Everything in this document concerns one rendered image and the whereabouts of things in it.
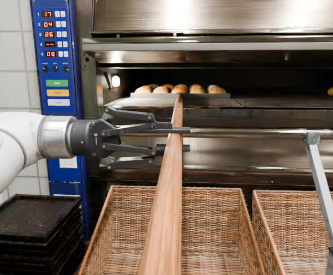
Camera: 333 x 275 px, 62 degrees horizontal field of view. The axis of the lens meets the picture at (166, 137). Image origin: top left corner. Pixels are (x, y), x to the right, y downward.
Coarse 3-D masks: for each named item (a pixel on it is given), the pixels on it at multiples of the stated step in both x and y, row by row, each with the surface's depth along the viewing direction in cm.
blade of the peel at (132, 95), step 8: (136, 96) 155; (144, 96) 155; (152, 96) 155; (160, 96) 155; (168, 96) 154; (184, 96) 154; (192, 96) 154; (200, 96) 153; (208, 96) 153; (216, 96) 153; (224, 96) 153
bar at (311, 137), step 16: (192, 128) 76; (208, 128) 76; (224, 128) 76; (240, 128) 76; (256, 128) 76; (272, 128) 75; (288, 128) 75; (320, 160) 71; (320, 176) 69; (320, 192) 67
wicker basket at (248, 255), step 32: (192, 192) 116; (224, 192) 116; (128, 224) 117; (192, 224) 116; (224, 224) 115; (96, 256) 97; (128, 256) 114; (192, 256) 114; (224, 256) 114; (256, 256) 88
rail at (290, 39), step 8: (88, 40) 95; (96, 40) 95; (104, 40) 95; (112, 40) 94; (120, 40) 94; (128, 40) 94; (136, 40) 94; (144, 40) 94; (152, 40) 93; (160, 40) 93; (168, 40) 93; (176, 40) 93; (184, 40) 93; (192, 40) 92; (200, 40) 92; (208, 40) 92; (216, 40) 92; (224, 40) 92; (232, 40) 91; (240, 40) 91; (248, 40) 91; (256, 40) 91; (264, 40) 91; (272, 40) 90; (280, 40) 90; (288, 40) 90; (296, 40) 90; (304, 40) 90; (312, 40) 90; (320, 40) 89; (328, 40) 89
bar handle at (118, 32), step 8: (96, 32) 98; (104, 32) 98; (112, 32) 98; (120, 32) 98; (128, 32) 98; (136, 32) 97; (144, 32) 97; (152, 32) 97; (160, 32) 97; (168, 32) 97; (176, 32) 96
